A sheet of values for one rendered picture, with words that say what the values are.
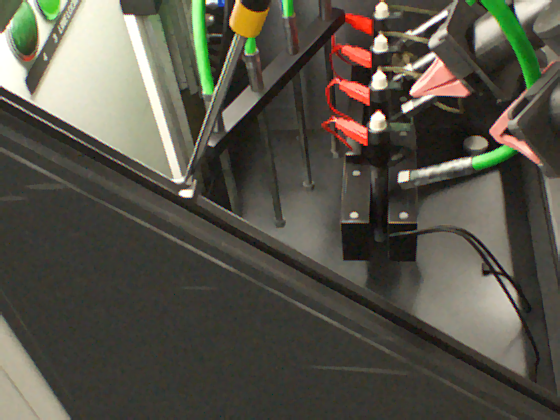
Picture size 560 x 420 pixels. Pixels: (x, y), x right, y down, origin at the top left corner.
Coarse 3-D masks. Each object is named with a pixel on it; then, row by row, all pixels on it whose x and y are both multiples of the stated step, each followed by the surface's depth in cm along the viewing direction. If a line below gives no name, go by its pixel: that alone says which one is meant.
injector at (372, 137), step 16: (368, 128) 89; (368, 144) 91; (384, 144) 90; (368, 160) 93; (384, 160) 92; (400, 160) 92; (384, 176) 95; (384, 192) 97; (384, 208) 99; (384, 224) 102
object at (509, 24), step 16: (480, 0) 62; (496, 0) 61; (496, 16) 62; (512, 16) 62; (512, 32) 62; (528, 48) 63; (208, 64) 85; (528, 64) 63; (208, 80) 86; (528, 80) 64; (208, 96) 88; (480, 160) 74; (496, 160) 72
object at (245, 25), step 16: (240, 0) 42; (256, 0) 41; (240, 16) 42; (256, 16) 42; (240, 32) 43; (256, 32) 43; (240, 48) 44; (224, 64) 46; (224, 80) 46; (224, 96) 47; (208, 112) 49; (208, 128) 50; (192, 160) 52; (192, 176) 54; (192, 192) 54
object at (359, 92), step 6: (342, 84) 99; (348, 84) 99; (354, 84) 99; (348, 90) 99; (354, 90) 98; (360, 90) 97; (366, 90) 97; (354, 96) 98; (360, 96) 98; (366, 96) 97; (366, 102) 97
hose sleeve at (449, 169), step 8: (456, 160) 76; (464, 160) 75; (424, 168) 79; (432, 168) 78; (440, 168) 77; (448, 168) 76; (456, 168) 76; (464, 168) 75; (472, 168) 75; (416, 176) 80; (424, 176) 79; (432, 176) 78; (440, 176) 78; (448, 176) 77; (456, 176) 77; (416, 184) 80; (424, 184) 80
